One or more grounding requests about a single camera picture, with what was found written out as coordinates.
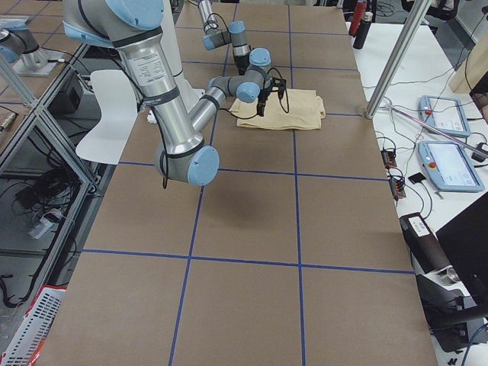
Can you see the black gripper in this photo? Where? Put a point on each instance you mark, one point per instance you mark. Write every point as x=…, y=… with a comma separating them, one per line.
x=264, y=97
x=242, y=63

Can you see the cream long-sleeve printed shirt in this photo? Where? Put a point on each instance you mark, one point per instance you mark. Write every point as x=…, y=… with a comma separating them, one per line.
x=304, y=110

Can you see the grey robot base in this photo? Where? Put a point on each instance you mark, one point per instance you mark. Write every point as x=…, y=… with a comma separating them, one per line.
x=20, y=48

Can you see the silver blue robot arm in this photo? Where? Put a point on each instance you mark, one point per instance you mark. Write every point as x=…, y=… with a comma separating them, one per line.
x=134, y=30
x=217, y=33

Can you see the black bottle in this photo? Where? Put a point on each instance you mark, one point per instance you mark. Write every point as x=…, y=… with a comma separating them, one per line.
x=363, y=30

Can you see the white plastic chair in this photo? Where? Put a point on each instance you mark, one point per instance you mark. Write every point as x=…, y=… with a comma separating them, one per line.
x=115, y=96

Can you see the red bottle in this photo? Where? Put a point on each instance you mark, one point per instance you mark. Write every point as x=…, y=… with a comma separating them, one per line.
x=360, y=8

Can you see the orange circuit board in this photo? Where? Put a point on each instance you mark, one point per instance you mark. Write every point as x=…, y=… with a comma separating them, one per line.
x=389, y=158
x=397, y=187

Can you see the upper teach pendant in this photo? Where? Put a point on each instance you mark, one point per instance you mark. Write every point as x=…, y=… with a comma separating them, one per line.
x=445, y=114

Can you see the teach pendant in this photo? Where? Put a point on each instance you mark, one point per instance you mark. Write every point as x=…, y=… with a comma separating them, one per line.
x=445, y=114
x=448, y=167

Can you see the lower teach pendant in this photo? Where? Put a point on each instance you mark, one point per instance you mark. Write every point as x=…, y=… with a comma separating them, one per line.
x=448, y=167

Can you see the black labelled box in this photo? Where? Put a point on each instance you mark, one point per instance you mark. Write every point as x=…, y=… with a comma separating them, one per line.
x=424, y=246

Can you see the white power strip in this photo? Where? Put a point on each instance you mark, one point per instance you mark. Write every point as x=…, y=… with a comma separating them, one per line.
x=46, y=222

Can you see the black monitor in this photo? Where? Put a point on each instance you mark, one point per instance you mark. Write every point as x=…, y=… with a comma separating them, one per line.
x=464, y=241

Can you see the white perforated basket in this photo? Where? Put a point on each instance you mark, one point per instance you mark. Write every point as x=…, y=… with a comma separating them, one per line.
x=28, y=341

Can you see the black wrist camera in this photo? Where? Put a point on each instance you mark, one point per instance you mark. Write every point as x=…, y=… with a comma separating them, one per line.
x=280, y=86

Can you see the aluminium frame post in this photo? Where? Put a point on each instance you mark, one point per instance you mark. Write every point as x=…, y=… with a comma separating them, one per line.
x=403, y=41

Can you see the aluminium frame rack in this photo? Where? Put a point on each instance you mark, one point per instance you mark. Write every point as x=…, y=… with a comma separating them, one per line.
x=121, y=225

